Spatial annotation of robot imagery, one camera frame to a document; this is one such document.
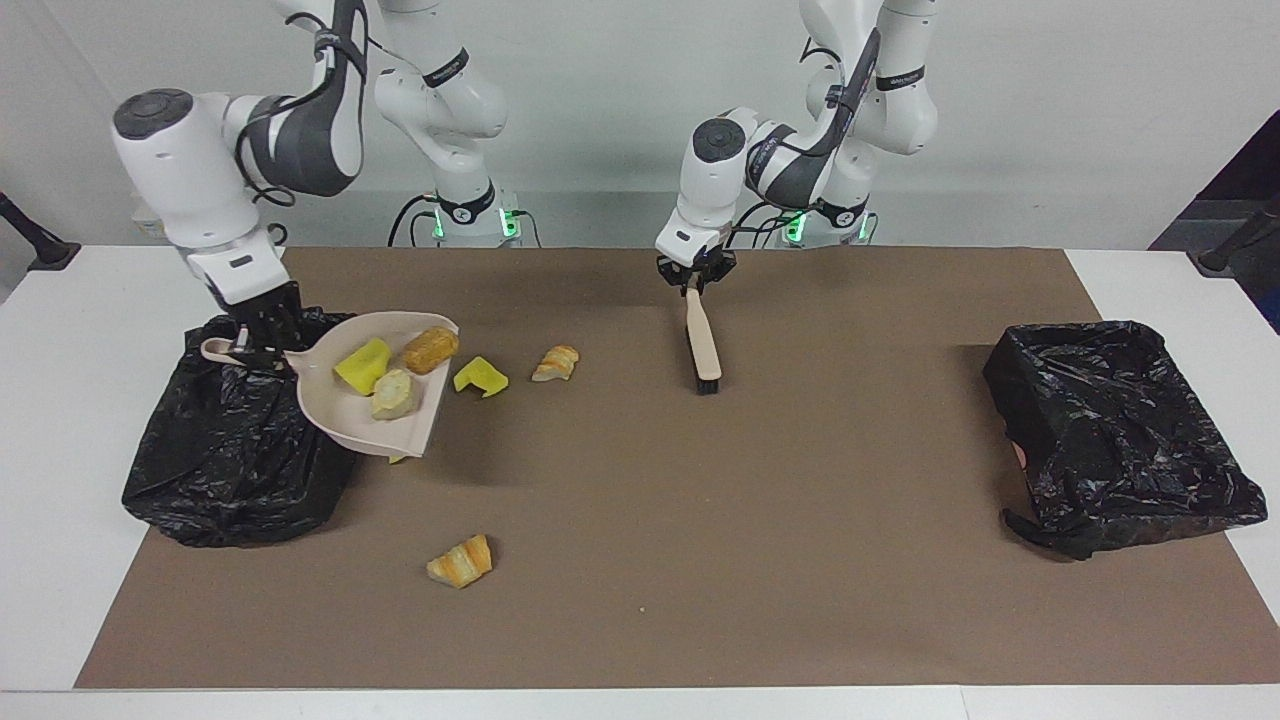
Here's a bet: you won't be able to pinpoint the beige hand brush black bristles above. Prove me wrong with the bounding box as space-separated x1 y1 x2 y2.
684 285 723 395

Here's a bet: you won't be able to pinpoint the beige plastic dustpan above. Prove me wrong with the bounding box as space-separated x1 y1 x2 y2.
201 311 461 458

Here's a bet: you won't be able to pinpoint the small croissant piece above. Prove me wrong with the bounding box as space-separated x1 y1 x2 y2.
531 345 581 383
371 368 417 421

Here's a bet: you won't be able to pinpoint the brown bread roll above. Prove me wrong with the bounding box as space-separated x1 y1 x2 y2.
402 326 461 376

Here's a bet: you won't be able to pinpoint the black bag-lined bin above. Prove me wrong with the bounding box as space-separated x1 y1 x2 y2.
122 308 382 548
983 320 1269 561

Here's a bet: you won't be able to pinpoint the notched yellow sponge piece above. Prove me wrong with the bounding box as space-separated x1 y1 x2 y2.
453 356 510 399

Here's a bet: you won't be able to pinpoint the black stand foot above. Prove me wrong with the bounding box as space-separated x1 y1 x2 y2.
0 192 81 272
1190 195 1280 278

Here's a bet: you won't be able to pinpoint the large croissant piece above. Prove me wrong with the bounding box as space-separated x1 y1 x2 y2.
426 533 494 590

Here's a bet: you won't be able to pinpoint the brown paper table mat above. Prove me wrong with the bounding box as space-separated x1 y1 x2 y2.
75 248 1280 689

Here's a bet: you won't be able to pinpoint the black left base cable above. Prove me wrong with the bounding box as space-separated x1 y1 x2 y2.
730 200 801 248

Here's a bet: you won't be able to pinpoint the black base cable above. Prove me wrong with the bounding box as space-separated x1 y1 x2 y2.
730 200 801 248
388 195 541 248

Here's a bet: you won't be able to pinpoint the black right base cable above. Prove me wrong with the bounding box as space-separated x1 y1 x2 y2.
388 195 541 248

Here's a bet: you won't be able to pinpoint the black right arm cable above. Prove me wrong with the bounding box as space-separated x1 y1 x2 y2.
235 10 371 206

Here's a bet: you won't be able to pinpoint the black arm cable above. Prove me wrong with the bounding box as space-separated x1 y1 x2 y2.
235 10 371 206
730 25 881 251

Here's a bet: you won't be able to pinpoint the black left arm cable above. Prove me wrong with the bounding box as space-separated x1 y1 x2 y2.
730 25 881 251

